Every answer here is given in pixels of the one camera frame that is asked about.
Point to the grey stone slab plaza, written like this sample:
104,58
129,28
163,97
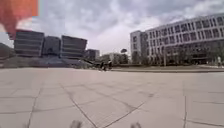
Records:
110,90

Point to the raised kerb strip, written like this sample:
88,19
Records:
166,70

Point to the low distant building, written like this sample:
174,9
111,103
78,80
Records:
111,58

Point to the white multi-storey building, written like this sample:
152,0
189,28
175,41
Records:
186,38

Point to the robot's own part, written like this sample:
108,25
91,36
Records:
135,125
75,124

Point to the dark grey stepped building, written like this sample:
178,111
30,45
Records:
50,45

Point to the row of trees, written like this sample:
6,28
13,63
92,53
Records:
173,56

